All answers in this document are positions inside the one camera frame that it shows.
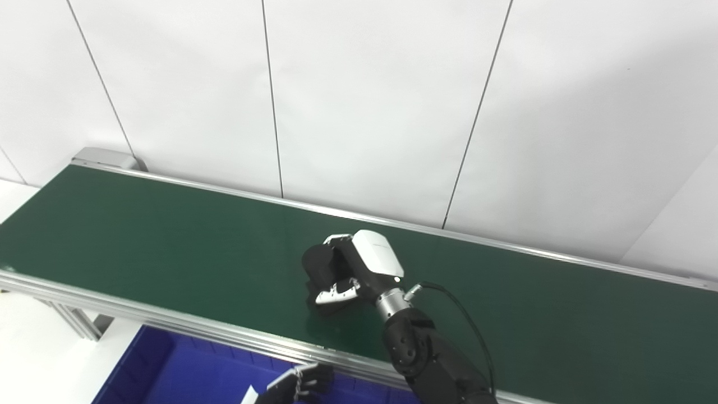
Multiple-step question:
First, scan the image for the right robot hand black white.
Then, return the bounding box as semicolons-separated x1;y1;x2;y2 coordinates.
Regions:
314;229;406;307

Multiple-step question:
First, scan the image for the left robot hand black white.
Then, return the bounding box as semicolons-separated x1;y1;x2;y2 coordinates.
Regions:
241;364;335;404

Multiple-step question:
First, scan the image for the black cylinder-on-plate part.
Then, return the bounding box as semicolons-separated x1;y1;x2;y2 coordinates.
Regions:
302;244;365;315

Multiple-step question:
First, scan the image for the blue plastic bin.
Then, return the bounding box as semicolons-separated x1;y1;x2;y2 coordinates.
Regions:
91;325;421;404

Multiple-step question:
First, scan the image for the green conveyor belt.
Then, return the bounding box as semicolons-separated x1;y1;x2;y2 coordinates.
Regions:
0;164;718;404
0;148;718;404

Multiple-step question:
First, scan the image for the aluminium conveyor leg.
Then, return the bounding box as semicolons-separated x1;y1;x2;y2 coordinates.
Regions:
34;296;114;342

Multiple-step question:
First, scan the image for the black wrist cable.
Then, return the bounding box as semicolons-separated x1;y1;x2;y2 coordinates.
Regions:
405;281;496;394

